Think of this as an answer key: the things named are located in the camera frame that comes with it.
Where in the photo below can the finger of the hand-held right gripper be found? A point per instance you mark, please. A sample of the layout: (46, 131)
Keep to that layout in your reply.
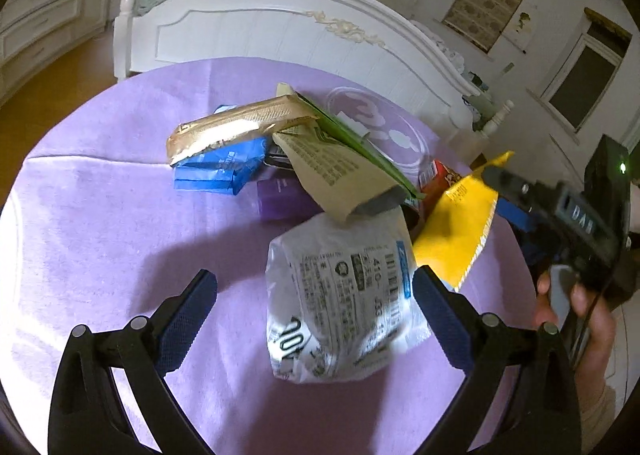
(515, 185)
(515, 215)

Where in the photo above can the blue snack packet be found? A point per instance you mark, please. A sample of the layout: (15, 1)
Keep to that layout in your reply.
(215, 175)

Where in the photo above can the purple box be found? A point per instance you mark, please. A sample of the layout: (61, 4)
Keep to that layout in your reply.
(280, 197)

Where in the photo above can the beige and green pouch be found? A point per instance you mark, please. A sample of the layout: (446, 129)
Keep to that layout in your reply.
(330, 170)

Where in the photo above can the purple tablecloth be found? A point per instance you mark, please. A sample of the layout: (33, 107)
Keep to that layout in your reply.
(100, 215)

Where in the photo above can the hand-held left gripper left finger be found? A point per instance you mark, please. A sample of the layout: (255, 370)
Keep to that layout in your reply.
(187, 315)

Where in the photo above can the white wardrobe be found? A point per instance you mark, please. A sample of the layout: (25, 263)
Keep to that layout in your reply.
(45, 10)

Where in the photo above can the window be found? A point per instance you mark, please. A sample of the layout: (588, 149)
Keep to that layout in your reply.
(582, 80)

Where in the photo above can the red snack packet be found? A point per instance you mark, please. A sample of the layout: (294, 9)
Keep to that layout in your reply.
(440, 175)

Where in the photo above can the patterned wall hanging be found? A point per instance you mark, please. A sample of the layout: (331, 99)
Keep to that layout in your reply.
(485, 0)

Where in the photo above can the person's right hand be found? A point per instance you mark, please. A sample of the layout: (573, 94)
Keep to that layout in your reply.
(597, 335)

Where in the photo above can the white floral blanket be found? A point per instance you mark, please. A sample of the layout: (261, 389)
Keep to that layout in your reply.
(440, 47)

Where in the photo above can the gold foil wrapper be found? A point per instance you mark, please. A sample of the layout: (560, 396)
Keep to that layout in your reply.
(235, 127)

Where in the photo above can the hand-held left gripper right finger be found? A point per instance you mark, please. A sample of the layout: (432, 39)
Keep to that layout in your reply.
(440, 315)

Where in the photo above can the white bed frame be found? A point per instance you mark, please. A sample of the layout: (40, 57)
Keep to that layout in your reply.
(250, 35)

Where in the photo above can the yellow snack packet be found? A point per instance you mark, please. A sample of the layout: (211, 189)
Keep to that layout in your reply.
(455, 230)

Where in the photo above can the green clothes pile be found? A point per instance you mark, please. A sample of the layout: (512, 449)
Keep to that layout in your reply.
(482, 102)

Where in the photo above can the white plastic package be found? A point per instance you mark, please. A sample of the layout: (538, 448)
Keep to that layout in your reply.
(340, 295)

